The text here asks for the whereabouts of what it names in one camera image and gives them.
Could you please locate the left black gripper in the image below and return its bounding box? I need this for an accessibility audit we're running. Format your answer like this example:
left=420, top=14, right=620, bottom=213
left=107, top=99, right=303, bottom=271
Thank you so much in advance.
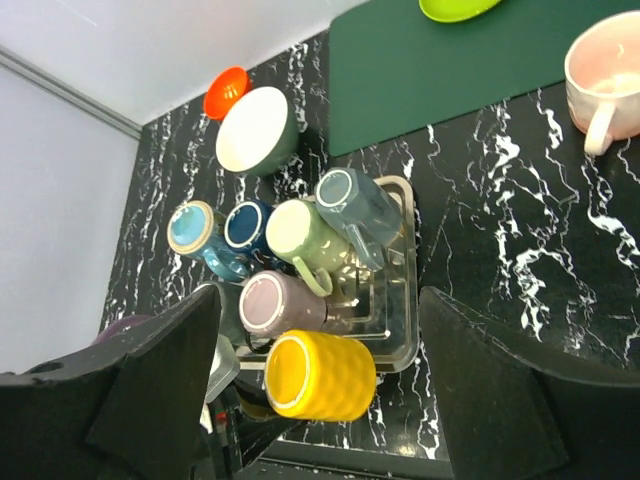
left=189, top=379, right=300, bottom=479

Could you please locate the pink mug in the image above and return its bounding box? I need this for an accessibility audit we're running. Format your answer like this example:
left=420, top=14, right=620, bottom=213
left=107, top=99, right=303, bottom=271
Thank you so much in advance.
left=564, top=10, right=639, bottom=156

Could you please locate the dark green mat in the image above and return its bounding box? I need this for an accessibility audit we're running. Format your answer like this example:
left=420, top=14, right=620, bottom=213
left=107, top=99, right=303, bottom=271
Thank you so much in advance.
left=328, top=0, right=639, bottom=156

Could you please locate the lime green plate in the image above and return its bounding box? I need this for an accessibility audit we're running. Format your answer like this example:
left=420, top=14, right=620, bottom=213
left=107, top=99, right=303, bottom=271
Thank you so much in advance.
left=418, top=0, right=501, bottom=23

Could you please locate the grey-blue ceramic mug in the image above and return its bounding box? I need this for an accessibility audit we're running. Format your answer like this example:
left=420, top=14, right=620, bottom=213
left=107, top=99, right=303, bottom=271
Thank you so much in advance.
left=315, top=167, right=403, bottom=271

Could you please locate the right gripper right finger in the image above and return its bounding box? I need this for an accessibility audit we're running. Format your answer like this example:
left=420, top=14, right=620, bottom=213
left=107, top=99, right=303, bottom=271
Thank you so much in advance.
left=419, top=287, right=639, bottom=479

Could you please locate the white ceramic bowl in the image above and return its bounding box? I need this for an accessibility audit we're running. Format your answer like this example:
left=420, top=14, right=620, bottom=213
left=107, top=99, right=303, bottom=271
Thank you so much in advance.
left=216, top=86, right=299, bottom=176

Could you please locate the small yellow bowl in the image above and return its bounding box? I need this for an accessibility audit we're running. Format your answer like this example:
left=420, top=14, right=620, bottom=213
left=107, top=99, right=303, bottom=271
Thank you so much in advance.
left=264, top=330, right=377, bottom=422

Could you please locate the blue mug yellow inside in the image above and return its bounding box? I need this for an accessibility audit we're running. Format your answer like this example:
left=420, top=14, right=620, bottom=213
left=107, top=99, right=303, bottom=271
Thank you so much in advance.
left=167, top=200, right=251, bottom=283

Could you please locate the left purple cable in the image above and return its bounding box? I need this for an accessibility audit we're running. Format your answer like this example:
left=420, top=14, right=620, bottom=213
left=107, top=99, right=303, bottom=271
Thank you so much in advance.
left=92, top=314, right=151, bottom=344

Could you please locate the silver metal tray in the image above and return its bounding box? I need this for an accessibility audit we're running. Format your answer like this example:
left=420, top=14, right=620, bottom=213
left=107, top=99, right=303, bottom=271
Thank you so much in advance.
left=267, top=176, right=418, bottom=373

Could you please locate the grey mug on tray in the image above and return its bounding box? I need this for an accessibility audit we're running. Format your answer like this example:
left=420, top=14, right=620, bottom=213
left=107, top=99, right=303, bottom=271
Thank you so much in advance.
left=216, top=282, right=247, bottom=346

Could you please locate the light green mug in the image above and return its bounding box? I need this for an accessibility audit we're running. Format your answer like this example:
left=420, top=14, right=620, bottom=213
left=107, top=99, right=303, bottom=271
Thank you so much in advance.
left=266, top=199, right=352, bottom=297

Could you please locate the dark blue mug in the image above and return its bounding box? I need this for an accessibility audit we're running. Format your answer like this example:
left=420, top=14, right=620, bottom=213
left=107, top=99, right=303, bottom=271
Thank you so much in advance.
left=224, top=199, right=280, bottom=269

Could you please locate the translucent purple cup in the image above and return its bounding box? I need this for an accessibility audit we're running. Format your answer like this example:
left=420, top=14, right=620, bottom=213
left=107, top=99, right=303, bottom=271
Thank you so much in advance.
left=239, top=271, right=327, bottom=338

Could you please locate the orange red bowl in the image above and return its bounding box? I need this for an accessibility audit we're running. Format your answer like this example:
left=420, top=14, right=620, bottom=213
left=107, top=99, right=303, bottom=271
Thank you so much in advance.
left=203, top=66, right=252, bottom=121

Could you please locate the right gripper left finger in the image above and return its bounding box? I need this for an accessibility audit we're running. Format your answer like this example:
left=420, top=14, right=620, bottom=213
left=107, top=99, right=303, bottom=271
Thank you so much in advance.
left=1, top=285, right=221, bottom=479

